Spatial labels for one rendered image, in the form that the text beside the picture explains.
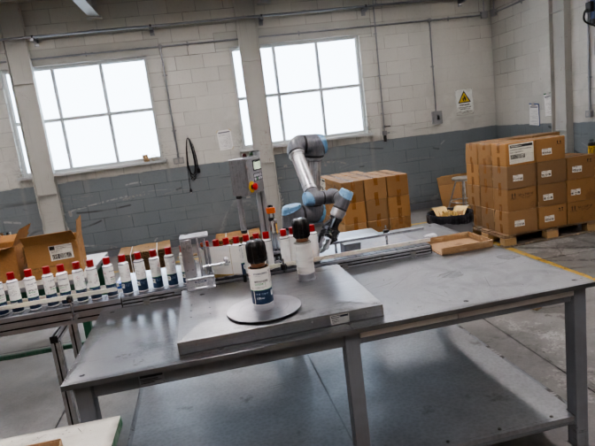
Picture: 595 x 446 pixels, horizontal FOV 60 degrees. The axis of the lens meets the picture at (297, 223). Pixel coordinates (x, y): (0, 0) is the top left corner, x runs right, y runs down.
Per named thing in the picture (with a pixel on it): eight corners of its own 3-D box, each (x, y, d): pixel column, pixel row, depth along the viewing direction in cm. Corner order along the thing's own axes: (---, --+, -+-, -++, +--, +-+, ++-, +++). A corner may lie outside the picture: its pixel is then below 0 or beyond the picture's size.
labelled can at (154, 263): (153, 290, 260) (146, 251, 257) (154, 288, 265) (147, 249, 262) (164, 288, 261) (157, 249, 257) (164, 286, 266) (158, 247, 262)
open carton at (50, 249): (24, 286, 345) (11, 231, 338) (40, 268, 394) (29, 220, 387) (84, 274, 354) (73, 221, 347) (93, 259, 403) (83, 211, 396)
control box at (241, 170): (233, 196, 267) (227, 159, 264) (249, 191, 283) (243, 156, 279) (250, 196, 263) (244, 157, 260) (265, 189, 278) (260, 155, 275)
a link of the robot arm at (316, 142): (297, 221, 320) (297, 133, 303) (319, 219, 325) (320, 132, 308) (305, 226, 309) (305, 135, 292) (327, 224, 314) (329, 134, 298)
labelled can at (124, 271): (122, 296, 258) (114, 256, 254) (124, 293, 263) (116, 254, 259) (133, 294, 259) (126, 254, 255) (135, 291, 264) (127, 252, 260)
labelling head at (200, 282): (187, 291, 251) (178, 240, 246) (188, 284, 263) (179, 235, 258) (216, 287, 253) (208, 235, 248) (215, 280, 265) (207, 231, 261)
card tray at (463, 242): (442, 256, 277) (441, 248, 276) (421, 245, 302) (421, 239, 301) (493, 246, 282) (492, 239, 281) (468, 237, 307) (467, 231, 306)
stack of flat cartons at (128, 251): (121, 281, 632) (116, 256, 626) (124, 271, 683) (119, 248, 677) (174, 272, 646) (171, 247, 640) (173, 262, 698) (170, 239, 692)
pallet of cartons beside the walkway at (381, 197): (415, 247, 621) (409, 173, 604) (349, 258, 606) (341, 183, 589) (380, 230, 737) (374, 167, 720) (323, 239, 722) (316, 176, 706)
